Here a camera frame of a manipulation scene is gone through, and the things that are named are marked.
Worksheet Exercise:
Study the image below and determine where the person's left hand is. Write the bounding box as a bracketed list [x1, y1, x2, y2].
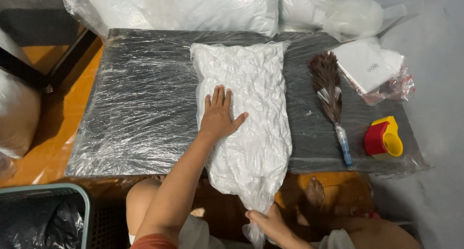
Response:
[199, 84, 249, 141]

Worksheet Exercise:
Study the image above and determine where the person's right hand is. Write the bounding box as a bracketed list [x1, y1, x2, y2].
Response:
[245, 204, 291, 243]

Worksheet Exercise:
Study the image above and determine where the clear bag of white cloth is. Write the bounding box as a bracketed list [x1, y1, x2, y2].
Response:
[190, 41, 293, 249]

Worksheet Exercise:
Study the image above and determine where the person's right foot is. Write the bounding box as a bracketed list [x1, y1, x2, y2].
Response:
[304, 176, 326, 210]

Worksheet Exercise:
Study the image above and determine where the person's red sleeve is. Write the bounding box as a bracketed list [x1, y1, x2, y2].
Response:
[130, 233, 179, 249]

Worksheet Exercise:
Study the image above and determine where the person's left leg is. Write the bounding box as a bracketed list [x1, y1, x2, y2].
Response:
[125, 174, 168, 244]

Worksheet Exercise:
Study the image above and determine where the person's leg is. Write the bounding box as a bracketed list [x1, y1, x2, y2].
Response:
[297, 205, 423, 249]
[125, 174, 168, 244]

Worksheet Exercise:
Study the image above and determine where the person's right leg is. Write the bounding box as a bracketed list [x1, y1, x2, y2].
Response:
[297, 205, 423, 249]

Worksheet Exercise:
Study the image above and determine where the brown feather duster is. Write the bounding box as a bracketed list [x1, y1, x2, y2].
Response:
[307, 51, 354, 170]

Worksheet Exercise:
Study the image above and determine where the red yellow tape dispenser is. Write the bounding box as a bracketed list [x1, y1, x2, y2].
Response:
[364, 116, 404, 160]

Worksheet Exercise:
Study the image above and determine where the black table wrapped in plastic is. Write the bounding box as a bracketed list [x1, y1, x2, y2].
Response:
[65, 28, 430, 178]

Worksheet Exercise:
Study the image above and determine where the teal plastic basket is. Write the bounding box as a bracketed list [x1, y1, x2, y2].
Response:
[0, 183, 128, 249]

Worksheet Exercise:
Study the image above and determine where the stack of white packets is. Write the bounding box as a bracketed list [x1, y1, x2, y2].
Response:
[331, 37, 416, 107]

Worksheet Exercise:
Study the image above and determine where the black plastic bag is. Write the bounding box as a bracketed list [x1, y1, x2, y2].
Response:
[0, 194, 86, 249]

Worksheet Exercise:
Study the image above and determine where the large plastic bag of pillows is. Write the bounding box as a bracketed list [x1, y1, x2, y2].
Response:
[63, 0, 282, 40]

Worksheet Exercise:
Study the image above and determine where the crumpled clear plastic bag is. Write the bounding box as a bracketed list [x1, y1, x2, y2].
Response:
[278, 0, 425, 43]

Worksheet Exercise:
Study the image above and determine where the white stuffed sack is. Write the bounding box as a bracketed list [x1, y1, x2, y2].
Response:
[0, 28, 42, 160]

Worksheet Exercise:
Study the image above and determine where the black metal frame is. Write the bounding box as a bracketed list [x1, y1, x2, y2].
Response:
[0, 27, 99, 94]

